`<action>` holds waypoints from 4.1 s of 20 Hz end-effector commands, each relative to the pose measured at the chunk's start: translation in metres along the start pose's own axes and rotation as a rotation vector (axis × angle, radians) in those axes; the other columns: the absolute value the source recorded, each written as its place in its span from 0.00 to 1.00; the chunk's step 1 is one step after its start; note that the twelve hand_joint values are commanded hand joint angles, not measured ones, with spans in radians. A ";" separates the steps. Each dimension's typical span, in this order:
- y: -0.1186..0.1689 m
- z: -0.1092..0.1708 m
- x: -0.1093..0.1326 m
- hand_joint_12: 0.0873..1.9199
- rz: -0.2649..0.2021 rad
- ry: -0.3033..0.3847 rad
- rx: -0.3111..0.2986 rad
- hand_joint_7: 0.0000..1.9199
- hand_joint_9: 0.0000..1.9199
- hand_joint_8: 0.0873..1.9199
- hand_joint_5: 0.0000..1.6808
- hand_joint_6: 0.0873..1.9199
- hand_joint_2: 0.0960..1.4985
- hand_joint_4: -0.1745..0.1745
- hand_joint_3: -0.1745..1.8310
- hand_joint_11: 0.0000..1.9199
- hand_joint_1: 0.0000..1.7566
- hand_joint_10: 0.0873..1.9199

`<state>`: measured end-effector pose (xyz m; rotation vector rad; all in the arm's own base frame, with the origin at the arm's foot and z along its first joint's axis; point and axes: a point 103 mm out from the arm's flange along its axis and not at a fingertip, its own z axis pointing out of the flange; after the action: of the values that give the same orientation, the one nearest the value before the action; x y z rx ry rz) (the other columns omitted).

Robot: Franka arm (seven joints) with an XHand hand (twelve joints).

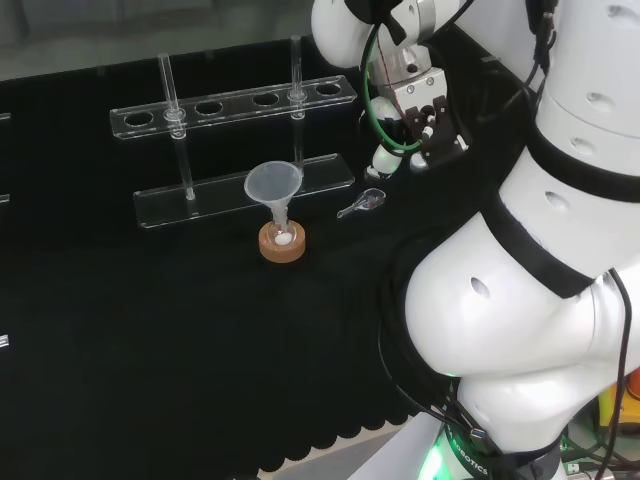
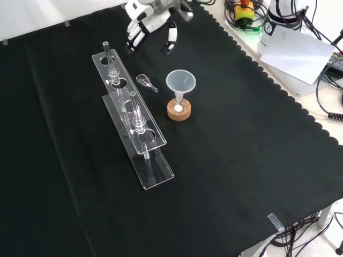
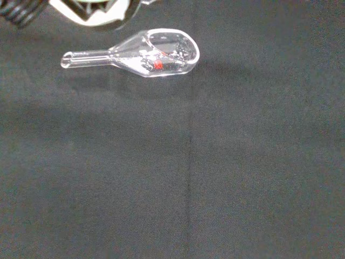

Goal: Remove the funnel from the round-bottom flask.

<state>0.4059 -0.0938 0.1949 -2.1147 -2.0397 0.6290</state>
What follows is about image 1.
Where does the clear plastic rack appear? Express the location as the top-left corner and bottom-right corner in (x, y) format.
(0, 112), (12, 204)

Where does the brown cork ring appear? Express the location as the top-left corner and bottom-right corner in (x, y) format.
(258, 223), (308, 264)

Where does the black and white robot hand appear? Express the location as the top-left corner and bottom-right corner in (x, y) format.
(366, 66), (474, 181)

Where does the black bench cloth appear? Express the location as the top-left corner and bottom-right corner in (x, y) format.
(0, 34), (529, 474)

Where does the green cable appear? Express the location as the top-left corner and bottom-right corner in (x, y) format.
(362, 23), (427, 152)

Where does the clear plastic funnel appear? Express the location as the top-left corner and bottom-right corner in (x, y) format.
(243, 160), (305, 227)

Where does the thin black cable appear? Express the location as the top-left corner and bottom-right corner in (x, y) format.
(607, 268), (635, 466)

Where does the clear funnel stand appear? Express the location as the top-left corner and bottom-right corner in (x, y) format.
(108, 35), (358, 231)

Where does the yellow stop button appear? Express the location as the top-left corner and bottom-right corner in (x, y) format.
(596, 368), (640, 432)

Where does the clear round-bottom flask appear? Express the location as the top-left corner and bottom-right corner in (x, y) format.
(267, 209), (297, 249)

